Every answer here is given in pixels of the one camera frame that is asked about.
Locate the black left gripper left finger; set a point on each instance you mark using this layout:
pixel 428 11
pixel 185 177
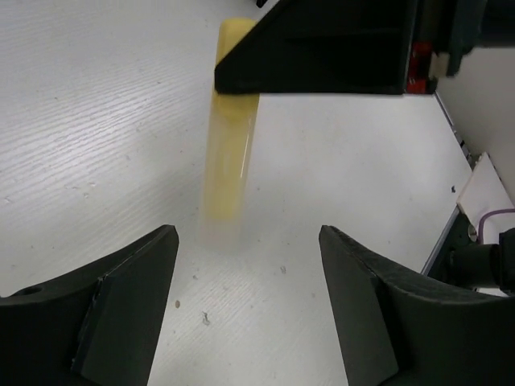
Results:
pixel 96 325

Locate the pale yellow translucent highlighter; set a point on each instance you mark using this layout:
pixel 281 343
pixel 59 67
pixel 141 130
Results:
pixel 230 137

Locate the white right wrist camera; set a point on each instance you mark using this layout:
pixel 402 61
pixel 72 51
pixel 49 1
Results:
pixel 484 192

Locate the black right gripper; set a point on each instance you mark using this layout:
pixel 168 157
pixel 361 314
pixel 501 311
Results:
pixel 446 31

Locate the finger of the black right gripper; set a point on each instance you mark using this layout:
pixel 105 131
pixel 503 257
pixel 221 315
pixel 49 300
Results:
pixel 331 46

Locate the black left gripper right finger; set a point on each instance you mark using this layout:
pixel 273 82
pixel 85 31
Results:
pixel 399 327

